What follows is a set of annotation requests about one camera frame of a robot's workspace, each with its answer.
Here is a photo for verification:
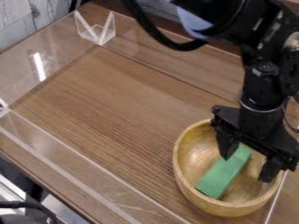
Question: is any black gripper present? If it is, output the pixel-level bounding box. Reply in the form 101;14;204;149
211;101;299;183

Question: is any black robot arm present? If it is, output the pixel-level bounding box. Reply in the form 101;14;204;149
169;0;299;183

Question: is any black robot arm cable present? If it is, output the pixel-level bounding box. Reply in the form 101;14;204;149
120;0;209;53

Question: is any brown wooden bowl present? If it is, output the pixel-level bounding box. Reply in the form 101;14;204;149
172;119;283;218

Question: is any clear acrylic corner bracket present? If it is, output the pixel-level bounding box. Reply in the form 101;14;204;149
73;11;116;46

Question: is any green rectangular block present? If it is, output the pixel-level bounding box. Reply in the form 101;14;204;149
195;146;252;200

